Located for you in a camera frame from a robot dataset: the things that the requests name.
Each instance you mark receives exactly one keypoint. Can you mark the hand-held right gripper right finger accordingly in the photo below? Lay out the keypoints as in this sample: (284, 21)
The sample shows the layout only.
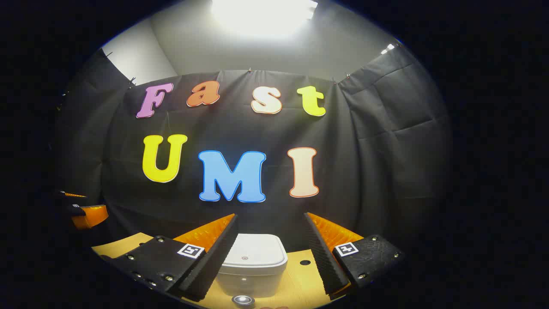
(321, 257)

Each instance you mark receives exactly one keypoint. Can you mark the black backdrop cloth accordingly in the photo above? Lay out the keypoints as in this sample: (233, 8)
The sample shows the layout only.
(377, 150)

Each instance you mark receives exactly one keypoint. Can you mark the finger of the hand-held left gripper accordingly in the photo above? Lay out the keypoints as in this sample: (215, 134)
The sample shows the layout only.
(75, 196)
(92, 216)

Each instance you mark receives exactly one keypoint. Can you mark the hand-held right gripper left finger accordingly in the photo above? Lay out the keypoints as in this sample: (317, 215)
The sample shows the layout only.
(216, 257)

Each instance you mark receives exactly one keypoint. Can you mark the white desktop garbage bin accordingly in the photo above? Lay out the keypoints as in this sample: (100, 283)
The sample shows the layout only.
(253, 262)

